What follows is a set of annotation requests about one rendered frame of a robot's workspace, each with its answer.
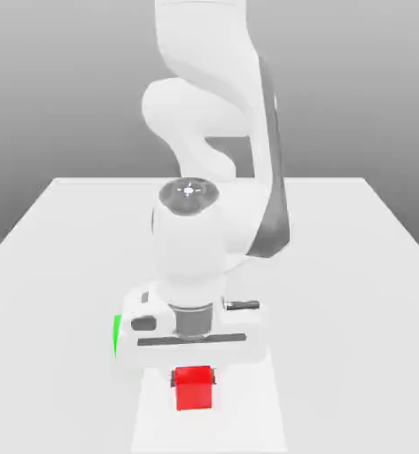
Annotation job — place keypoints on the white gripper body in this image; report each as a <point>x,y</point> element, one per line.
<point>195,349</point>

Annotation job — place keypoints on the small green cube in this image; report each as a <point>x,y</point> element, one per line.
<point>116,333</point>

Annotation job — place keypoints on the small red cube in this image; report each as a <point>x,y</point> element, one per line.
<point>193,390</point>

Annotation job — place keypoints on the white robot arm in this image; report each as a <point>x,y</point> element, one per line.
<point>195,241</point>

